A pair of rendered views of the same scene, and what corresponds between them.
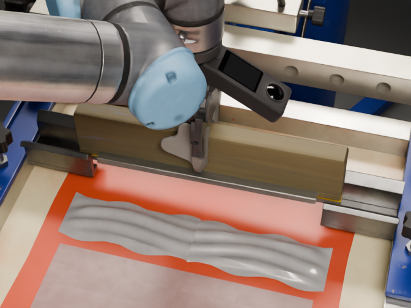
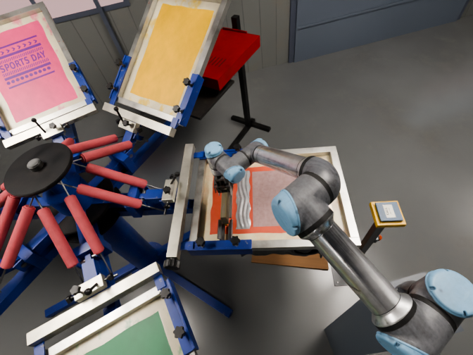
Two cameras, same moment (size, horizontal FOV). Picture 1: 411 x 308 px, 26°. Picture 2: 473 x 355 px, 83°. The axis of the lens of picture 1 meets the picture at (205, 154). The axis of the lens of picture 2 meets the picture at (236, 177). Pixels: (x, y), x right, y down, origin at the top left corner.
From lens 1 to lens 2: 1.11 m
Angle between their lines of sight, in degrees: 55
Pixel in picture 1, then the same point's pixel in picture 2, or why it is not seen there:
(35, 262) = (260, 230)
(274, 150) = not seen: hidden behind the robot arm
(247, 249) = (243, 185)
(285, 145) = not seen: hidden behind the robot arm
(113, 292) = (263, 209)
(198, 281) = (254, 194)
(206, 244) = (244, 194)
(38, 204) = (242, 237)
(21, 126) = (221, 245)
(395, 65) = (186, 160)
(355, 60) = (186, 167)
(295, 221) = not seen: hidden behind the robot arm
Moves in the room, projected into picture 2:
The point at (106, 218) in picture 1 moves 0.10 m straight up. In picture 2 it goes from (242, 218) to (240, 208)
